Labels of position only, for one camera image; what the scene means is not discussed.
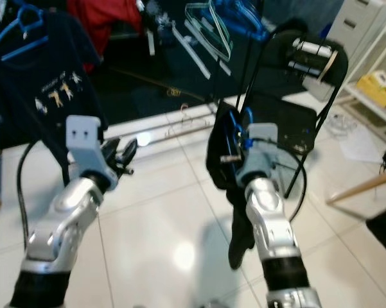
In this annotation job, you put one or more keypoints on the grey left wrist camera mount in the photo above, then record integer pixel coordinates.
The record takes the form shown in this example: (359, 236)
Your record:
(88, 147)

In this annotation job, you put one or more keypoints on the black garment with white print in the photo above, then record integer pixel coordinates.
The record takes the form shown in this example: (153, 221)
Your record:
(231, 212)

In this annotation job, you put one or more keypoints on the red cloth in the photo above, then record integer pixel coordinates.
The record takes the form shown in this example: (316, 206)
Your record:
(103, 16)

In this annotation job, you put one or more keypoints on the white drawer unit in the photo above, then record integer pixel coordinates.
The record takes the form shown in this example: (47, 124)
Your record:
(353, 29)

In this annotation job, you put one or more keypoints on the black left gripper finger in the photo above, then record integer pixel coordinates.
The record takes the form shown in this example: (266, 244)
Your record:
(128, 153)
(110, 153)

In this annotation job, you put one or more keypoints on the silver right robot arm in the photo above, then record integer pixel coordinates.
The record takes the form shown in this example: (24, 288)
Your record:
(273, 231)

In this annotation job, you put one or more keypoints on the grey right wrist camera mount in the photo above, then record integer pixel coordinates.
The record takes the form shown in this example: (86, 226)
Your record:
(263, 154)

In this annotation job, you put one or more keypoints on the white and black gadget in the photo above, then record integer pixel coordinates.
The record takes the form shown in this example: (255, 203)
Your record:
(313, 59)

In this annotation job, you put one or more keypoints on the white plastic sheet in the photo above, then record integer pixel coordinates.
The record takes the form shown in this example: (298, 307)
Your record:
(361, 146)

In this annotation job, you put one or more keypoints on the long white tape strip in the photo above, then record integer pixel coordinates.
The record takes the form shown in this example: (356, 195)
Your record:
(209, 48)
(191, 51)

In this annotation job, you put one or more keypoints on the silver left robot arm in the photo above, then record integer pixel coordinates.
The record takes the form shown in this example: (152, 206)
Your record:
(64, 224)

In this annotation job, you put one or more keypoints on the white shelf frame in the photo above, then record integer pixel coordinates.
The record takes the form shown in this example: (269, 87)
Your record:
(376, 109)

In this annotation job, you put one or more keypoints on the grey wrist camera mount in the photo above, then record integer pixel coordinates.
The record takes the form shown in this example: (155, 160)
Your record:
(263, 154)
(88, 147)

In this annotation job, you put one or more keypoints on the black folding chair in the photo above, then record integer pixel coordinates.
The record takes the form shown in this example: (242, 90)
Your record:
(295, 122)

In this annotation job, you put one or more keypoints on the light wooden pole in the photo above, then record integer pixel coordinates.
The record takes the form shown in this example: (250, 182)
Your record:
(363, 185)

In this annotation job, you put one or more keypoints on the yellow box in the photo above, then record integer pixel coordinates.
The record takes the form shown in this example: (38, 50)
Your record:
(379, 88)

